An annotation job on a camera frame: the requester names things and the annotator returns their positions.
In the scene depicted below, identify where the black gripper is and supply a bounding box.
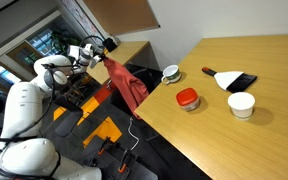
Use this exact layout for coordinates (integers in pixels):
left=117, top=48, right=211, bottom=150
left=89, top=46, right=107, bottom=65

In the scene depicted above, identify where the wooden side desk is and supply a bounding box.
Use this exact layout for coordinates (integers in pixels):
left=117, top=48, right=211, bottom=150
left=85, top=40, right=151, bottom=86

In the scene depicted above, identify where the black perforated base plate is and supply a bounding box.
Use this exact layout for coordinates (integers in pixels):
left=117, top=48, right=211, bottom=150
left=80, top=136, right=158, bottom=180

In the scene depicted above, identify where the black desk device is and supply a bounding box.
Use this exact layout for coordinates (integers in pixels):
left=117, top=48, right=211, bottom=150
left=101, top=37, right=119, bottom=53

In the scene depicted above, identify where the printed wall poster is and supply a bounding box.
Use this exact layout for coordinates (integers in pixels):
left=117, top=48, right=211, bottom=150
left=59, top=0, right=107, bottom=48

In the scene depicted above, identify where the white and green mug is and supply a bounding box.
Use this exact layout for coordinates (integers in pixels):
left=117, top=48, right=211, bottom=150
left=160, top=64, right=182, bottom=85

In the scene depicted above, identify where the green potted plant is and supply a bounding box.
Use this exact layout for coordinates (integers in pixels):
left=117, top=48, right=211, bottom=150
left=51, top=28, right=74, bottom=47

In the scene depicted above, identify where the orange handled black clamp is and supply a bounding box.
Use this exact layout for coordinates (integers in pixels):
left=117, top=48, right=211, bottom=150
left=117, top=148, right=133, bottom=174
left=97, top=137, right=112, bottom=156

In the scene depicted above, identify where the brown cork board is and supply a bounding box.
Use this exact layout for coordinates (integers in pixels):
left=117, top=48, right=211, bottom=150
left=81, top=0, right=161, bottom=37

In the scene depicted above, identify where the white cup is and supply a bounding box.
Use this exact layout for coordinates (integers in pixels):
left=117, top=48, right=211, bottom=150
left=226, top=91, right=256, bottom=119

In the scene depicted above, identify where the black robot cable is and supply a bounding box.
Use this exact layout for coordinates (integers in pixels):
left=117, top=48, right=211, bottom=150
left=79, top=34, right=106, bottom=51

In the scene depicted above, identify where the white cable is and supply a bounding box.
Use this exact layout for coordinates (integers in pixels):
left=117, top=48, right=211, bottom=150
left=127, top=116, right=141, bottom=152

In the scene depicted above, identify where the peach sweatshirt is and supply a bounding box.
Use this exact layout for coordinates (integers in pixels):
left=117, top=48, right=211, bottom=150
left=103, top=57, right=150, bottom=120

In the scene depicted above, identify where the red round lid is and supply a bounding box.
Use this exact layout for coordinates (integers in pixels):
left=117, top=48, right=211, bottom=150
left=175, top=87, right=201, bottom=112

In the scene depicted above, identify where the black chair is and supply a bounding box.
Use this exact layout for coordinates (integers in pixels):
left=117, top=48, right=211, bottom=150
left=109, top=63, right=165, bottom=141

